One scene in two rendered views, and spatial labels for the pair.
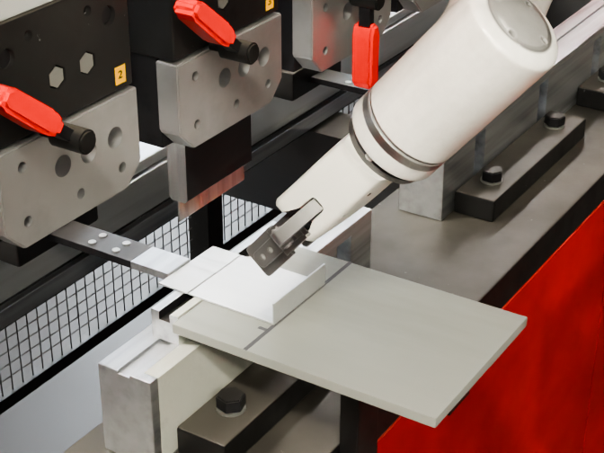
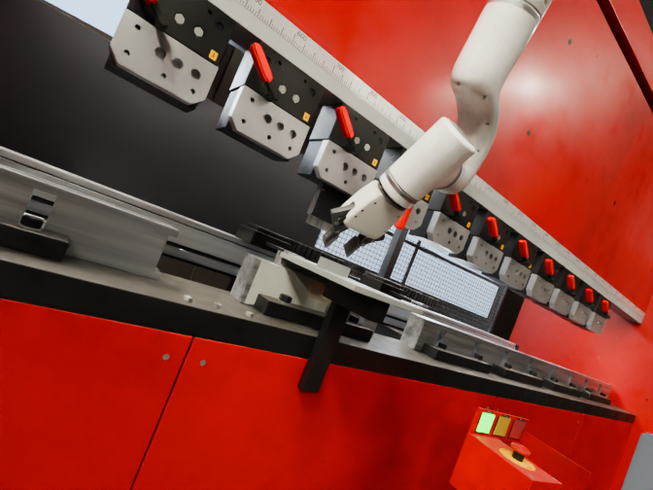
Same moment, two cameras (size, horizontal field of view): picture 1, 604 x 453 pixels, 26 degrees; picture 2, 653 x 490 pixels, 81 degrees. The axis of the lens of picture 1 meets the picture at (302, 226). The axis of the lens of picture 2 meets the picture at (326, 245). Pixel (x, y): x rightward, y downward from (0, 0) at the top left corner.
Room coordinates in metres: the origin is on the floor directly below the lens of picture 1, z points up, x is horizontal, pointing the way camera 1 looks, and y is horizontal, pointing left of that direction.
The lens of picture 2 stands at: (0.27, -0.27, 1.02)
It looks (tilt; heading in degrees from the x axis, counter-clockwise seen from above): 2 degrees up; 23
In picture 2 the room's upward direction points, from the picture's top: 22 degrees clockwise
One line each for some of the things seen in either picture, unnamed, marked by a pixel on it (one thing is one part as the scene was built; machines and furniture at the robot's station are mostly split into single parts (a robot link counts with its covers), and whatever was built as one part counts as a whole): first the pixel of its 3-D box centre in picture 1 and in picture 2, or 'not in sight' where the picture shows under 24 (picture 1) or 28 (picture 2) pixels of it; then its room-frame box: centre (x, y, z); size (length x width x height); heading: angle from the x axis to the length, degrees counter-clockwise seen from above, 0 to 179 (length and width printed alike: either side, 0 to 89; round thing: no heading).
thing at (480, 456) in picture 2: not in sight; (520, 471); (1.27, -0.48, 0.75); 0.20 x 0.16 x 0.18; 140
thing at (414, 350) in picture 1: (350, 324); (346, 281); (0.99, -0.04, 1.00); 0.26 x 0.18 x 0.01; 58
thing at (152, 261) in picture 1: (74, 226); (275, 243); (1.15, 0.23, 1.01); 0.26 x 0.12 x 0.05; 58
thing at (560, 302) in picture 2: not in sight; (557, 290); (2.06, -0.55, 1.26); 0.15 x 0.09 x 0.17; 148
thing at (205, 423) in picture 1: (289, 369); (318, 319); (1.07, 0.01, 0.89); 0.30 x 0.05 x 0.03; 148
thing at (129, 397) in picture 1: (249, 318); (315, 299); (1.12, 0.05, 0.92); 0.39 x 0.06 x 0.10; 148
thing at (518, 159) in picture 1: (523, 162); (458, 359); (1.55, -0.29, 0.89); 0.30 x 0.05 x 0.03; 148
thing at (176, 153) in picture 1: (210, 153); (329, 211); (1.07, 0.08, 1.13); 0.10 x 0.02 x 0.10; 148
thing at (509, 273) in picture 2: not in sight; (510, 261); (1.72, -0.33, 1.26); 0.15 x 0.09 x 0.17; 148
